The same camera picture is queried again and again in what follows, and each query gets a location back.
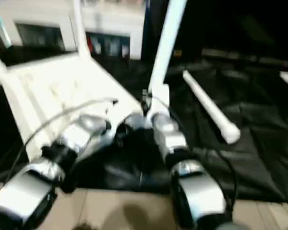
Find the white plastic table top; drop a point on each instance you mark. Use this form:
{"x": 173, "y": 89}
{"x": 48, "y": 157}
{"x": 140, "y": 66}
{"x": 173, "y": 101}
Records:
{"x": 50, "y": 83}

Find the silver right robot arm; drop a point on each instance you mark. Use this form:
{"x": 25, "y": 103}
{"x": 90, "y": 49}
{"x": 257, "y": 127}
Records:
{"x": 172, "y": 139}

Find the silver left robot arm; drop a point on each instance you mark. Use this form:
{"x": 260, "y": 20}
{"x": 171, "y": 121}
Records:
{"x": 74, "y": 136}

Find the black box with gold label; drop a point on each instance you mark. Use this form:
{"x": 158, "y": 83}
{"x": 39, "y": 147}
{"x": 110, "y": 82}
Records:
{"x": 158, "y": 24}

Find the white cabinet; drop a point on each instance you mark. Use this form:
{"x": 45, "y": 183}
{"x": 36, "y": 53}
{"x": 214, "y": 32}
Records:
{"x": 105, "y": 19}

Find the dark left robot foot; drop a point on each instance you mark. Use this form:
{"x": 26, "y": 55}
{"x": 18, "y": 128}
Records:
{"x": 82, "y": 227}

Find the black rod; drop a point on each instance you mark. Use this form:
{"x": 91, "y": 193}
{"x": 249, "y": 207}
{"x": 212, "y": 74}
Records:
{"x": 242, "y": 57}

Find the black mat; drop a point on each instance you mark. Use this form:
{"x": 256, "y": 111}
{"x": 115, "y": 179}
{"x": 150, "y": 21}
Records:
{"x": 254, "y": 143}

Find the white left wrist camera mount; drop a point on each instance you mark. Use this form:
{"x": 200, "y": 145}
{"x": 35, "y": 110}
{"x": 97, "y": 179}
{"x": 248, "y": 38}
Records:
{"x": 111, "y": 112}

